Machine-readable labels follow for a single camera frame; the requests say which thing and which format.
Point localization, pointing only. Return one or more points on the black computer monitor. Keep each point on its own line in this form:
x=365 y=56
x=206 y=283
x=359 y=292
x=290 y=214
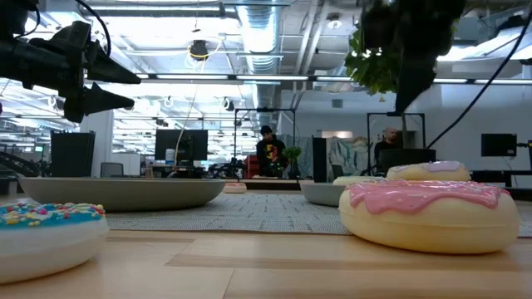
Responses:
x=183 y=145

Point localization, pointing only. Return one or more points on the red box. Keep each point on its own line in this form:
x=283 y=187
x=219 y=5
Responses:
x=250 y=166

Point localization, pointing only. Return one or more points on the small blue sprinkled donut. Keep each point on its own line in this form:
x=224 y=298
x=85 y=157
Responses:
x=45 y=241

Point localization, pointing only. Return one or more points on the person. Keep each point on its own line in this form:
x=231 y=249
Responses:
x=387 y=143
x=270 y=153

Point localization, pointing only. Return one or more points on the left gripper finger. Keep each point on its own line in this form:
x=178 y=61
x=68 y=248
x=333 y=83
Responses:
x=106 y=101
x=110 y=71

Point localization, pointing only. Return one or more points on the grey woven placemat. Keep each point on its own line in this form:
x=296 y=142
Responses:
x=249 y=214

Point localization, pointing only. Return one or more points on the large beige-grey round plate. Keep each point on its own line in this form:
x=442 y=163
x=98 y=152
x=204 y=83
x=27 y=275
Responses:
x=124 y=194

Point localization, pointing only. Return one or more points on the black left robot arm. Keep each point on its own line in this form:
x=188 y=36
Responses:
x=14 y=54

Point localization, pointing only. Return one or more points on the tall black panel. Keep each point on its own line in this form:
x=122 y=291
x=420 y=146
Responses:
x=72 y=153

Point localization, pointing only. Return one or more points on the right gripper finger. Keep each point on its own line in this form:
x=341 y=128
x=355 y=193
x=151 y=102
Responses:
x=411 y=83

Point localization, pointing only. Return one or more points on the green leafy plant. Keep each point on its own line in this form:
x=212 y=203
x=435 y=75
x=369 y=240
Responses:
x=372 y=70

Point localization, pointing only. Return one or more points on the light grey round plate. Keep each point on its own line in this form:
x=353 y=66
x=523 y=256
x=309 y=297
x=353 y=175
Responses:
x=322 y=194

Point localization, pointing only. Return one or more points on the grey office chair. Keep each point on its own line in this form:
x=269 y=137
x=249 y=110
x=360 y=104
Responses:
x=112 y=170

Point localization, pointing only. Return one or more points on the large pink iced donut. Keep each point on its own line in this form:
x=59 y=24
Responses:
x=428 y=220

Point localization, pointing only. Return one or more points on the large purple iced donut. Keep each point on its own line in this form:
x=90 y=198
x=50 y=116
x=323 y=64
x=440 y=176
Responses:
x=428 y=171

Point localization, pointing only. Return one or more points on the narrow black panel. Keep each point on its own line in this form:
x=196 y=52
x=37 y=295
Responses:
x=319 y=160

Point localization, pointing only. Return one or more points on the black ceiling-hung device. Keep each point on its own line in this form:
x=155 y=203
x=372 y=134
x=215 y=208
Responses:
x=199 y=50

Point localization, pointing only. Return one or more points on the small red-pink iced donut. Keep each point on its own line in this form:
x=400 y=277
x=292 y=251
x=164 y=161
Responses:
x=235 y=188

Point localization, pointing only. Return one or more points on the black background rig frame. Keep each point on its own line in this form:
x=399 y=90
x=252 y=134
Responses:
x=266 y=110
x=417 y=114

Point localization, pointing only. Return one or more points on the small background potted plant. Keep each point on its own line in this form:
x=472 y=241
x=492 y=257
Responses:
x=292 y=154

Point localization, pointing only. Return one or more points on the small black monitor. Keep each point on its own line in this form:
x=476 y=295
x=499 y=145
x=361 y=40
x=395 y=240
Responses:
x=498 y=145

